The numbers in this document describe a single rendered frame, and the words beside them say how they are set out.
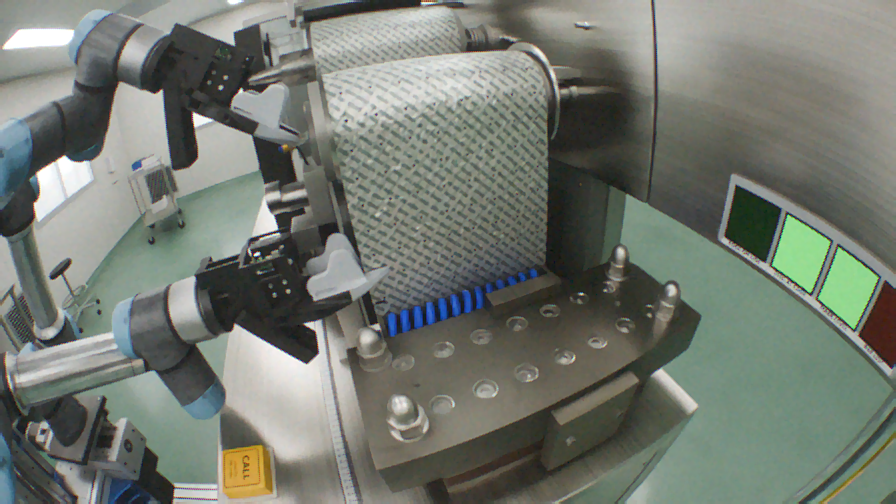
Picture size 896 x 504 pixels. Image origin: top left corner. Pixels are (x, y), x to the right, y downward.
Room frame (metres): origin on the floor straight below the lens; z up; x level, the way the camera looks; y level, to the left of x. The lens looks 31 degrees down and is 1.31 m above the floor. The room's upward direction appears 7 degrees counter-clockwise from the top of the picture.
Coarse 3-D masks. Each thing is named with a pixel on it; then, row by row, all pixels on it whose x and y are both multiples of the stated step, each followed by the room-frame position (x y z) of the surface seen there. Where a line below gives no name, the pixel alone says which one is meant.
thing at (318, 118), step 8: (312, 88) 0.37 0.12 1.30; (312, 96) 0.36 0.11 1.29; (312, 104) 0.35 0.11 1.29; (320, 104) 0.35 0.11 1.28; (312, 112) 0.34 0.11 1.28; (320, 112) 0.35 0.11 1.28; (320, 120) 0.34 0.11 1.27; (320, 128) 0.34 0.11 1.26; (320, 136) 0.34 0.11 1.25; (320, 144) 0.34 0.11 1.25; (328, 144) 0.34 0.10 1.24; (320, 152) 0.34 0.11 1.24; (328, 152) 0.34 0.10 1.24; (328, 160) 0.34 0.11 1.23; (328, 168) 0.35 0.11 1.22; (328, 176) 0.36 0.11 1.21
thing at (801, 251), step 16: (800, 224) 0.15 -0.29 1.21; (784, 240) 0.16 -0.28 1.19; (800, 240) 0.15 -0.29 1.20; (816, 240) 0.13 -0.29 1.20; (784, 256) 0.16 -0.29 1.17; (800, 256) 0.14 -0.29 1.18; (816, 256) 0.13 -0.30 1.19; (784, 272) 0.15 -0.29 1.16; (800, 272) 0.14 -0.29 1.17; (816, 272) 0.12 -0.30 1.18
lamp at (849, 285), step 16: (848, 256) 0.10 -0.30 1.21; (832, 272) 0.11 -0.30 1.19; (848, 272) 0.09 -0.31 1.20; (864, 272) 0.08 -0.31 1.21; (832, 288) 0.10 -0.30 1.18; (848, 288) 0.09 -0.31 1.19; (864, 288) 0.07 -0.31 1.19; (832, 304) 0.09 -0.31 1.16; (848, 304) 0.08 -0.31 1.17; (864, 304) 0.07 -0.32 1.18; (848, 320) 0.07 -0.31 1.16
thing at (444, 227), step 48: (384, 192) 0.35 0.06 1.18; (432, 192) 0.36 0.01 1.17; (480, 192) 0.38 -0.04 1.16; (528, 192) 0.40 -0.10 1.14; (384, 240) 0.35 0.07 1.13; (432, 240) 0.36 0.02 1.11; (480, 240) 0.38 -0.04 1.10; (528, 240) 0.40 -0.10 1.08; (384, 288) 0.34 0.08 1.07; (432, 288) 0.36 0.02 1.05
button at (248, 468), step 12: (228, 456) 0.19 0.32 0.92; (240, 456) 0.19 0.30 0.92; (252, 456) 0.19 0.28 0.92; (264, 456) 0.20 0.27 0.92; (228, 468) 0.17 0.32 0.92; (240, 468) 0.17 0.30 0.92; (252, 468) 0.18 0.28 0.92; (264, 468) 0.18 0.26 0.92; (228, 480) 0.15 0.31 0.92; (240, 480) 0.15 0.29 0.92; (252, 480) 0.16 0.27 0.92; (264, 480) 0.16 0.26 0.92; (228, 492) 0.13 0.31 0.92; (240, 492) 0.14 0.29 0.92; (252, 492) 0.14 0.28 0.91; (264, 492) 0.15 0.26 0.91
